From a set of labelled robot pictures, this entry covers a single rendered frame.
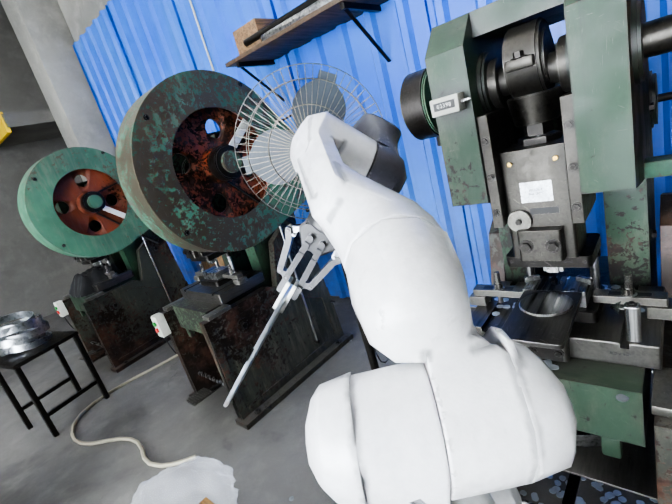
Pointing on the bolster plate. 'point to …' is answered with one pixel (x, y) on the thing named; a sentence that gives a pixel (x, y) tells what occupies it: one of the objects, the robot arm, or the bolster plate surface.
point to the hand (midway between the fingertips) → (286, 294)
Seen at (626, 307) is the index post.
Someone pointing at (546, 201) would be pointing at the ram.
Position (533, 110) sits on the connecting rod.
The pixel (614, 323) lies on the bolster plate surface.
